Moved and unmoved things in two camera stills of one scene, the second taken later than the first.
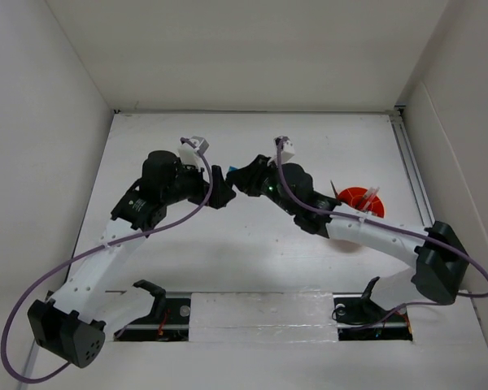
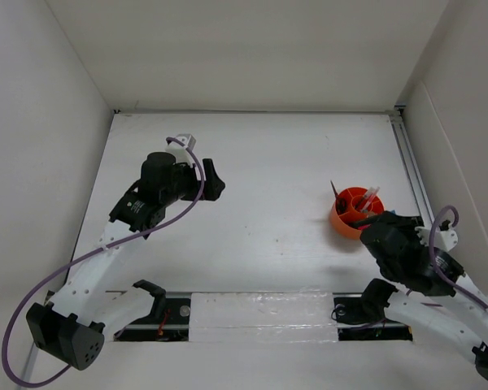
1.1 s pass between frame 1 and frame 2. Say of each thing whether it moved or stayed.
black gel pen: stayed
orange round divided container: stayed
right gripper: moved
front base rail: stayed
